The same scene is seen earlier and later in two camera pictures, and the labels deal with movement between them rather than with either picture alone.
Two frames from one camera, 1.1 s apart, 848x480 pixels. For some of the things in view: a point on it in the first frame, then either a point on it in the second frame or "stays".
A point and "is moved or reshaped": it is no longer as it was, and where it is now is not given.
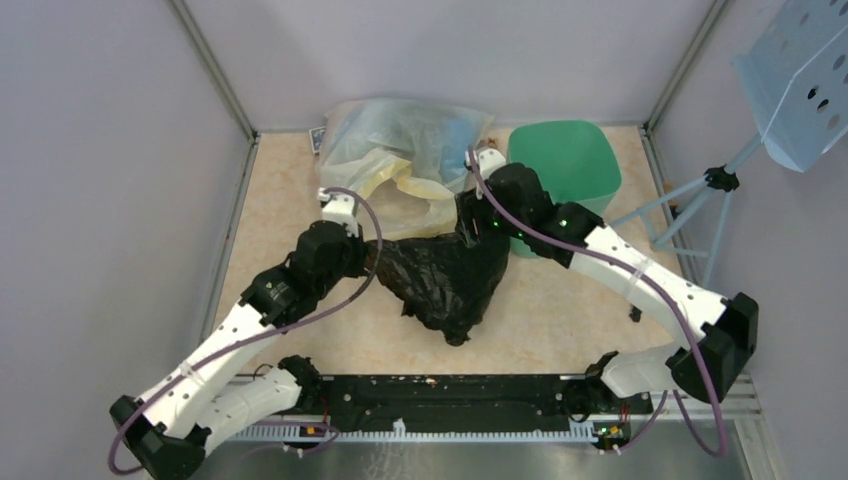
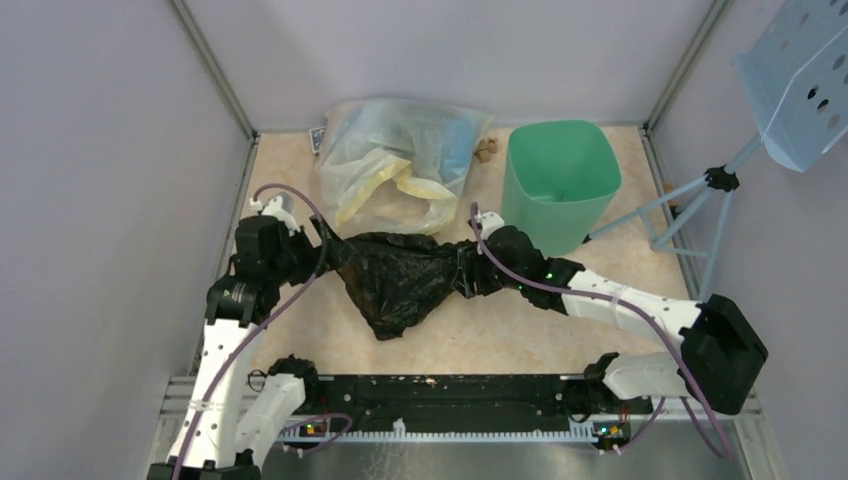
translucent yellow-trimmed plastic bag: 405,158 stays
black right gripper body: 481,221 → 489,279
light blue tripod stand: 724,178 stays
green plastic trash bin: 574,160 stays
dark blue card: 316,136 stays
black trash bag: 441,282 is moved or reshaped
